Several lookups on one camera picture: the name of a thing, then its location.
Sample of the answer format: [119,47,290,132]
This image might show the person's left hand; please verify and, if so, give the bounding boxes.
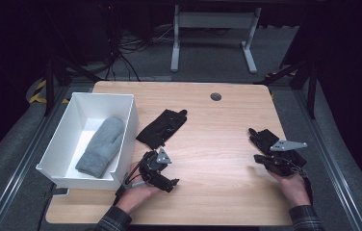
[115,162,162,215]

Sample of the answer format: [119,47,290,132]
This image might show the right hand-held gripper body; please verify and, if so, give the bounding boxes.
[259,139,308,177]

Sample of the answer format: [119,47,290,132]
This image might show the bundle of floor cables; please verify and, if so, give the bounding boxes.
[105,25,174,81]

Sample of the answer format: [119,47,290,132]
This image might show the dark computer case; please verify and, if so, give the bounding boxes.
[71,2,115,64]

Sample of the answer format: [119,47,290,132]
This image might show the black fingered glove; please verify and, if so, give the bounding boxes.
[248,127,308,168]

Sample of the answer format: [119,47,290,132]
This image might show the black glove with buckle strap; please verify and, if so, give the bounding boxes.
[136,109,189,150]

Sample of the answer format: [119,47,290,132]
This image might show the right hand-held gripper cable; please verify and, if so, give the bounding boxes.
[294,163,314,205]

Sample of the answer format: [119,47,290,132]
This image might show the person's right hand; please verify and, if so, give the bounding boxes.
[269,170,312,209]

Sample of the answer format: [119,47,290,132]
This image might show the grey metal rail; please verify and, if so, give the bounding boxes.
[293,86,362,231]
[0,85,69,231]

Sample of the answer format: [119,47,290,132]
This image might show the grey knitted mitten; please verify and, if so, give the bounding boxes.
[74,115,126,179]

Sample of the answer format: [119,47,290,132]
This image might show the black metal stand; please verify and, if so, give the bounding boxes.
[253,56,319,120]
[42,52,104,117]

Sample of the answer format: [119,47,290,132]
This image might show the white plastic box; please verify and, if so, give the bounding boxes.
[36,91,140,192]

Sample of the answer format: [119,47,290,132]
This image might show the left hand-held gripper cable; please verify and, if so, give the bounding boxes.
[114,172,147,206]

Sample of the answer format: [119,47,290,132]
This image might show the white metal desk frame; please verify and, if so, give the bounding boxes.
[169,4,263,75]

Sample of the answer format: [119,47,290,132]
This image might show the hand-held gripper cable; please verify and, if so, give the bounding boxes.
[294,163,314,205]
[114,172,147,206]

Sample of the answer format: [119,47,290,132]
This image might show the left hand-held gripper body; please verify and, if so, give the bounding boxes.
[139,147,174,193]

